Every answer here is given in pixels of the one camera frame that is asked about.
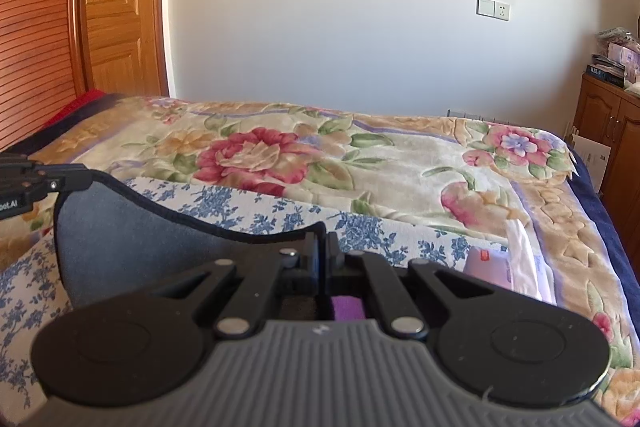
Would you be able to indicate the wooden panelled door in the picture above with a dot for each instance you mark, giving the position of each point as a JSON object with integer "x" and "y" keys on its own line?
{"x": 122, "y": 2}

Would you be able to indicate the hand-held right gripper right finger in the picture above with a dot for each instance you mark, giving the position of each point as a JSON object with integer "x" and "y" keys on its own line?
{"x": 334, "y": 259}

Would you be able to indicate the white blue-flowered sheet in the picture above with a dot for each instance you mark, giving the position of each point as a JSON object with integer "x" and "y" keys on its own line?
{"x": 240, "y": 207}

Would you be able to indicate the white cardboard sheet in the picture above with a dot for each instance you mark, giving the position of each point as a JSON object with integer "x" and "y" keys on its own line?
{"x": 592, "y": 159}

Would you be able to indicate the white wall switch socket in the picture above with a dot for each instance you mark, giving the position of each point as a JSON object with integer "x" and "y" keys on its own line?
{"x": 493, "y": 9}

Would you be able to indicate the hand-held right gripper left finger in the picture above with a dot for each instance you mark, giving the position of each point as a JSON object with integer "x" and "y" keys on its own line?
{"x": 310, "y": 257}

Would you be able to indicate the white tissue packet red label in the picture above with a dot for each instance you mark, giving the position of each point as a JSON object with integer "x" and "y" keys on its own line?
{"x": 487, "y": 268}

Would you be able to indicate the wooden cabinet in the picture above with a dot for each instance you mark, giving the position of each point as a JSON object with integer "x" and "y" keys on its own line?
{"x": 612, "y": 132}

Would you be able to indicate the dark blue box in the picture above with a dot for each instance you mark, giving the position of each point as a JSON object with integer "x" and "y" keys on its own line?
{"x": 606, "y": 75}

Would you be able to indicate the slatted wooden panel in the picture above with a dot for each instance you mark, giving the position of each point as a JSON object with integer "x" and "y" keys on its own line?
{"x": 35, "y": 32}

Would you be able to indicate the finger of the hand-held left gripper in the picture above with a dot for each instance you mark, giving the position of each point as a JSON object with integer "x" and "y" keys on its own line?
{"x": 70, "y": 179}

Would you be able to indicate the navy blue bed sheet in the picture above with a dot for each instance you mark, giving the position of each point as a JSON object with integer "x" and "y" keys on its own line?
{"x": 617, "y": 227}

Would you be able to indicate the red blanket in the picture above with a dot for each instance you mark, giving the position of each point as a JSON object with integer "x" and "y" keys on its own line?
{"x": 75, "y": 107}

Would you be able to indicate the white plastic bag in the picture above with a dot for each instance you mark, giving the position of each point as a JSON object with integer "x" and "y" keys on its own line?
{"x": 525, "y": 257}

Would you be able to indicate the grey-blue towel with dark edge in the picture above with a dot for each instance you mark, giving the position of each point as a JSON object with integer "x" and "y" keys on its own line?
{"x": 150, "y": 237}

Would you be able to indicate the floral plush blanket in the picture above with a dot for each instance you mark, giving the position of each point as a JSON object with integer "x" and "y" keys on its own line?
{"x": 400, "y": 167}

